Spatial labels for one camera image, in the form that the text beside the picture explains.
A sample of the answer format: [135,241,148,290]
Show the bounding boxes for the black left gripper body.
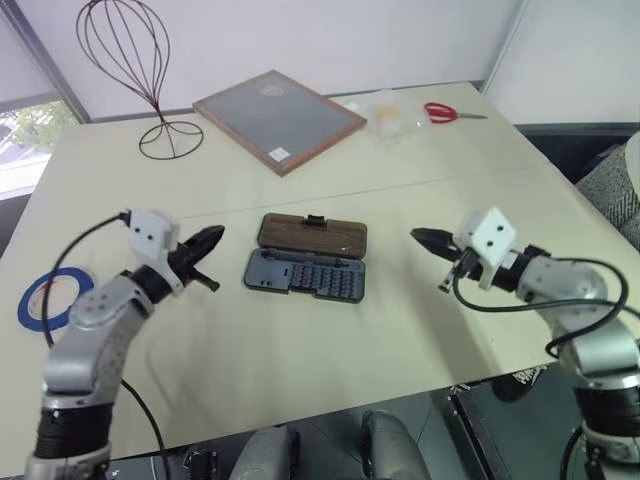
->
[167,243,198,288]

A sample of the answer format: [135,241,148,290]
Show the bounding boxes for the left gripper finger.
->
[191,268,221,293]
[180,224,227,263]

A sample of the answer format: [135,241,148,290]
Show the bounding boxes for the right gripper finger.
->
[410,227,459,260]
[437,266,460,294]

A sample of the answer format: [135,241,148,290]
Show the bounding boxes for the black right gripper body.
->
[448,234,485,280]

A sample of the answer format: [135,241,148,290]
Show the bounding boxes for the screwdriver bit case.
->
[243,212,371,305]

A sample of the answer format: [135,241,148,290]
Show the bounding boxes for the black shoe with white print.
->
[491,361,552,404]

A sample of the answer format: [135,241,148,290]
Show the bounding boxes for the clear plastic bag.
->
[344,87,432,151]

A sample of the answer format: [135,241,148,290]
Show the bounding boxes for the wooden framed grey board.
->
[192,69,369,178]

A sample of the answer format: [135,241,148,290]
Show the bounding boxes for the black seat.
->
[517,122,640,185]

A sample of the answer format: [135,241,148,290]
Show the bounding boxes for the blue tape roll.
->
[17,267,96,332]

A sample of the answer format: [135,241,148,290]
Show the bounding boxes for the grey textured fabric cushion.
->
[574,144,640,234]

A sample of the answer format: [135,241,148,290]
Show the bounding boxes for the grey rounded shape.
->
[228,424,302,480]
[360,410,432,480]

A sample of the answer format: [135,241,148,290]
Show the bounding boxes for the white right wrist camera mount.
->
[453,206,518,292]

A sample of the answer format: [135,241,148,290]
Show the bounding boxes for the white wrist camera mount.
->
[126,209,181,292]
[453,206,518,292]

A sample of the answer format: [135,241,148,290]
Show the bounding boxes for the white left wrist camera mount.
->
[126,209,181,292]

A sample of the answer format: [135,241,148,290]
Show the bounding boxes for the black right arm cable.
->
[452,249,640,359]

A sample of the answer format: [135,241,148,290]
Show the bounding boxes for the dark wire hat stand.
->
[75,0,205,161]

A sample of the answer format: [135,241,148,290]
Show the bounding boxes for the red handled scissors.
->
[423,101,489,125]

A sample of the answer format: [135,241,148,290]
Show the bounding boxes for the black metal table frame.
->
[432,382,504,480]

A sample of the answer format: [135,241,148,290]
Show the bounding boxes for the grey window frame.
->
[0,0,94,127]

